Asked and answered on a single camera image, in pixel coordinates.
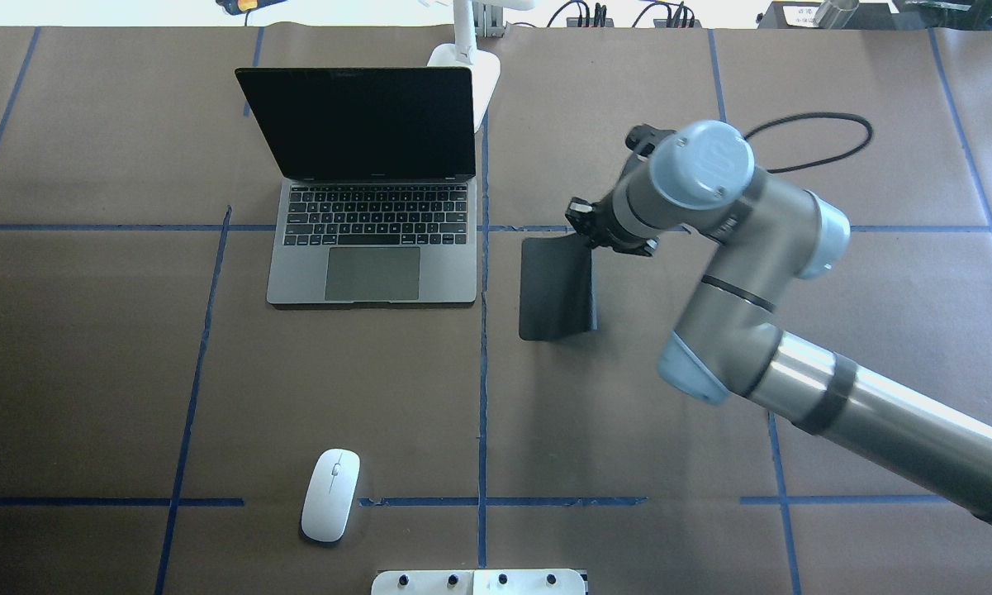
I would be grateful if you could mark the grey laptop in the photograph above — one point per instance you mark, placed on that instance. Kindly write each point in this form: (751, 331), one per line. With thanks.
(378, 202)

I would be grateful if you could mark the silver metal cup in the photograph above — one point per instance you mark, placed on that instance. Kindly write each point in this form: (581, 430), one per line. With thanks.
(834, 14)

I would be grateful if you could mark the black flat box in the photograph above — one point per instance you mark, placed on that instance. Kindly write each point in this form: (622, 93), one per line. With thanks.
(799, 15)

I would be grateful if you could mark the white computer mouse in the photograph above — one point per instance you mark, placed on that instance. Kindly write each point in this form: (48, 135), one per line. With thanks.
(330, 495)

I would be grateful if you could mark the black mouse pad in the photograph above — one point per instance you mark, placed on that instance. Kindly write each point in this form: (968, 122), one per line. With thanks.
(557, 290)

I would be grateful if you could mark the white mounting pillar with base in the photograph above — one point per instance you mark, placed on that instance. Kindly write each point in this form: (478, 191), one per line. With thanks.
(481, 581)

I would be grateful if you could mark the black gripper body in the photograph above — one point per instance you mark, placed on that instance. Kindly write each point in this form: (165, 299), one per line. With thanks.
(601, 229)

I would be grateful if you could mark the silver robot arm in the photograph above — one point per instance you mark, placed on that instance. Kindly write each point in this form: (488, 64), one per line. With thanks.
(868, 347)

